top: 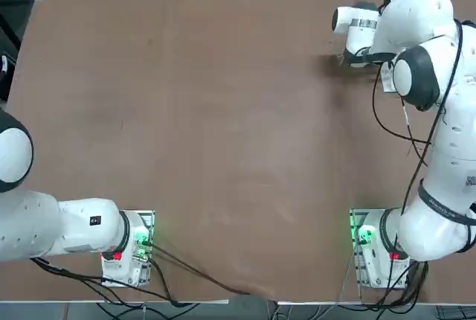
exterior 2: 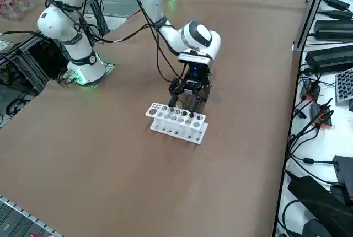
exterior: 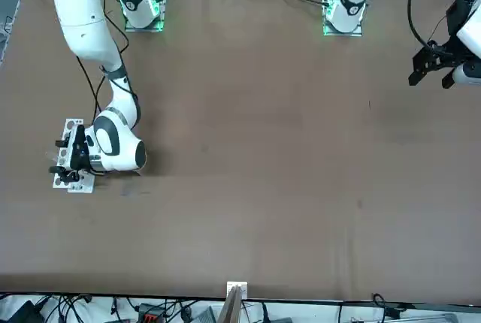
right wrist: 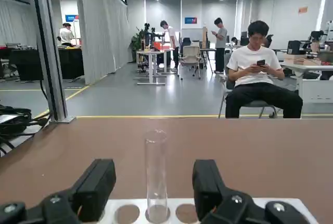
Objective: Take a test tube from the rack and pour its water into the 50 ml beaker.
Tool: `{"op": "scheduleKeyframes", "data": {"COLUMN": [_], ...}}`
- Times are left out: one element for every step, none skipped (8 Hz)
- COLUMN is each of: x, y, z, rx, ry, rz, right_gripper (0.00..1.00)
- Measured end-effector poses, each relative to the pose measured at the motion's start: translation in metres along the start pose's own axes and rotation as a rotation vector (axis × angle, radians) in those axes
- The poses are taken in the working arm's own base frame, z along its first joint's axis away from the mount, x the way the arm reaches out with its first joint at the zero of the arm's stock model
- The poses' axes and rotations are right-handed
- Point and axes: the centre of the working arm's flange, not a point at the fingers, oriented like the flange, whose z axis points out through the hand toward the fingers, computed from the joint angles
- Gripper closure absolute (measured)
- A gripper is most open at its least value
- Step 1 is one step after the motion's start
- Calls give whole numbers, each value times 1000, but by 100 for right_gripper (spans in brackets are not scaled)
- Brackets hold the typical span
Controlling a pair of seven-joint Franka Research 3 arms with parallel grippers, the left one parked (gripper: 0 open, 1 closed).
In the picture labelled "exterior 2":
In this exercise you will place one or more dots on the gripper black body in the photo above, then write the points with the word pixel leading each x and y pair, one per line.
pixel 196 78

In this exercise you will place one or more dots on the glass test tube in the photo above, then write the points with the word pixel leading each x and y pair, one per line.
pixel 179 108

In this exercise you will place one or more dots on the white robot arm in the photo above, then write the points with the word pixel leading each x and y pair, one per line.
pixel 69 5

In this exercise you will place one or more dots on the white test tube rack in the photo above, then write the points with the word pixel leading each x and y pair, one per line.
pixel 202 132

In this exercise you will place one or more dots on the orange and black device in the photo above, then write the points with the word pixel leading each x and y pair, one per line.
pixel 310 89
pixel 321 115

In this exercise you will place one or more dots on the large black power adapter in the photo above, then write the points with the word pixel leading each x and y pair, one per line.
pixel 328 58

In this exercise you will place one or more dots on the checkered calibration board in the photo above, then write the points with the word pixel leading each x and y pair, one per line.
pixel 346 85

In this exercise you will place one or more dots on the black bag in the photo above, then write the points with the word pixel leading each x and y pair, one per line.
pixel 317 204

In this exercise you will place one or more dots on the clear acrylic shelf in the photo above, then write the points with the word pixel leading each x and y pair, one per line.
pixel 16 8

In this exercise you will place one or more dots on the grey perforated metal panel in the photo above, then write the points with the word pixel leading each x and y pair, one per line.
pixel 13 220

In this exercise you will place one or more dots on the aluminium frame post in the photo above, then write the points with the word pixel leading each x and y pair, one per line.
pixel 311 11

